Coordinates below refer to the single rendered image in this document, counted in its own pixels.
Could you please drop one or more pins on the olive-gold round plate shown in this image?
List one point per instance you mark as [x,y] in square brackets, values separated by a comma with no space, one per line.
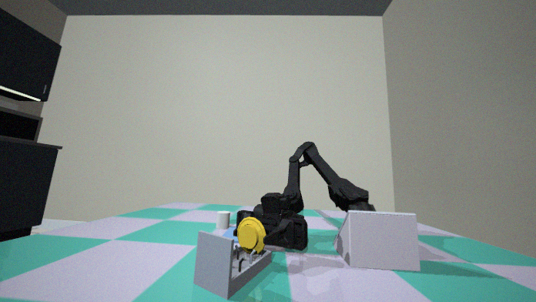
[250,234]

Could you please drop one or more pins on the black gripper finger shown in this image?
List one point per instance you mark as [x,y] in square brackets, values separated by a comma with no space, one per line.
[243,216]
[282,236]

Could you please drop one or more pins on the light blue flat mat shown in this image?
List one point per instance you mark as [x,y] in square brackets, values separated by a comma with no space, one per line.
[229,234]

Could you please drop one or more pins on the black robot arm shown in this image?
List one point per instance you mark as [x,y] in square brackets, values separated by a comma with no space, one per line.
[345,195]

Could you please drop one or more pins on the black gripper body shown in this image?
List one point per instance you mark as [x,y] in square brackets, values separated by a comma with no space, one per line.
[271,222]

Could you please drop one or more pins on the grey dish rack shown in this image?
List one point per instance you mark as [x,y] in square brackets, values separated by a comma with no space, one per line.
[222,270]

